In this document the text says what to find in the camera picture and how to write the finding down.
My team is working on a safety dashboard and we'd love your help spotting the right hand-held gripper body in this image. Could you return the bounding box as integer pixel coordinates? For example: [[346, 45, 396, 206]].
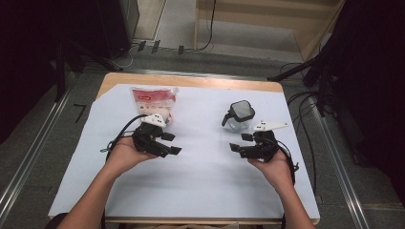
[[239, 120, 289, 164]]

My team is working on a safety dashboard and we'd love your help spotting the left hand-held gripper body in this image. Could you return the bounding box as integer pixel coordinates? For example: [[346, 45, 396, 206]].
[[132, 113, 168, 158]]

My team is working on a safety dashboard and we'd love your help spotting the red and white refill pouch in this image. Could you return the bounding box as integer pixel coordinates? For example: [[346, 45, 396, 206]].
[[131, 86, 180, 127]]

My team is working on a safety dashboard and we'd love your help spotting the person's left hand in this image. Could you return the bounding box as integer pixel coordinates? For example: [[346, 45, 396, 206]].
[[104, 136, 159, 180]]

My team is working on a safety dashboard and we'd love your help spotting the person's right hand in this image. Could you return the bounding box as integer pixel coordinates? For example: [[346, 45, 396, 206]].
[[247, 149, 295, 194]]

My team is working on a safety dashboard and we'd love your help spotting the white cloth table cover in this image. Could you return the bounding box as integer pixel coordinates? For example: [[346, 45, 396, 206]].
[[48, 83, 321, 221]]

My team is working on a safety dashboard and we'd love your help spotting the black stand with slanted legs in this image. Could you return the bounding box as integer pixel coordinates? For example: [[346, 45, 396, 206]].
[[266, 31, 352, 118]]

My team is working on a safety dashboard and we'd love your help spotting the black stand with upright pole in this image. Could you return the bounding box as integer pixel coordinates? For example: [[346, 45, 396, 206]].
[[54, 39, 124, 103]]

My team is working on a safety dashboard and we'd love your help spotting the black cabinet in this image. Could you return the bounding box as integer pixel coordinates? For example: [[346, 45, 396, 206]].
[[95, 0, 141, 60]]

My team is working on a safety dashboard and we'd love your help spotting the black curtain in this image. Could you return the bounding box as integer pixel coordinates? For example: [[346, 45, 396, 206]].
[[0, 0, 100, 146], [330, 0, 405, 206]]

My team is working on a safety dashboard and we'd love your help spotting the right hand-held gripper black cable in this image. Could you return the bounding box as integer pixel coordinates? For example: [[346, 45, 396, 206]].
[[268, 137, 300, 229]]

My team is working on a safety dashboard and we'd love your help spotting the long black floor cable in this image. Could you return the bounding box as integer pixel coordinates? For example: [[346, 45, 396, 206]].
[[286, 90, 319, 196]]

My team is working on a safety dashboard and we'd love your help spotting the metal floor rail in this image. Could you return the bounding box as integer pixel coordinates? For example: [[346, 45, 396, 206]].
[[309, 94, 372, 229], [122, 68, 270, 81], [0, 73, 80, 220]]

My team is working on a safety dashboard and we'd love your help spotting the white floor cable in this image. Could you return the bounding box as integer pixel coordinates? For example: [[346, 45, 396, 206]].
[[117, 44, 139, 70]]

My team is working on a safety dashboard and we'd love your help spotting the thin black hanging cable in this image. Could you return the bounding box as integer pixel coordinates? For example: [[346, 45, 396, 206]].
[[194, 0, 218, 52]]

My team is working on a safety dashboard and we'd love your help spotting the light wooden frame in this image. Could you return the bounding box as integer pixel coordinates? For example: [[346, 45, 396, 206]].
[[193, 0, 347, 61]]

